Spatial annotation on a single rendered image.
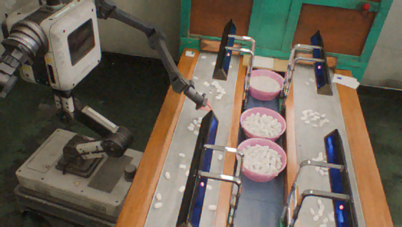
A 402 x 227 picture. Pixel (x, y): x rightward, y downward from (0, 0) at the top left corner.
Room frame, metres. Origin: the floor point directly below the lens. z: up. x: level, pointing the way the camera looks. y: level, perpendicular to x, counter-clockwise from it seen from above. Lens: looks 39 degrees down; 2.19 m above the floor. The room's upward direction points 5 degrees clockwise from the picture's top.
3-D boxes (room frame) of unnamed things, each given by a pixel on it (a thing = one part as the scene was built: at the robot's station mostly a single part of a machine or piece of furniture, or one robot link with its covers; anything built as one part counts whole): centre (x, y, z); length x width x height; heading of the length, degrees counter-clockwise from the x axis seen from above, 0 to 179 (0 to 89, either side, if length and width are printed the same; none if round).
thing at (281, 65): (2.37, -0.43, 0.77); 0.33 x 0.15 x 0.01; 84
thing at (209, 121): (1.05, -0.01, 1.08); 0.62 x 0.08 x 0.07; 174
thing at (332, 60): (2.39, -0.77, 0.83); 0.30 x 0.06 x 0.07; 84
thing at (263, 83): (2.16, -0.41, 0.71); 0.22 x 0.22 x 0.06
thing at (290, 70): (1.96, -0.59, 0.90); 0.20 x 0.19 x 0.45; 174
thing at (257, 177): (1.44, -0.33, 0.72); 0.27 x 0.27 x 0.10
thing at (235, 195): (1.04, -0.09, 0.90); 0.20 x 0.19 x 0.45; 174
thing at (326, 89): (1.96, -0.67, 1.08); 0.62 x 0.08 x 0.07; 174
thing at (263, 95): (2.16, -0.41, 0.72); 0.27 x 0.27 x 0.10
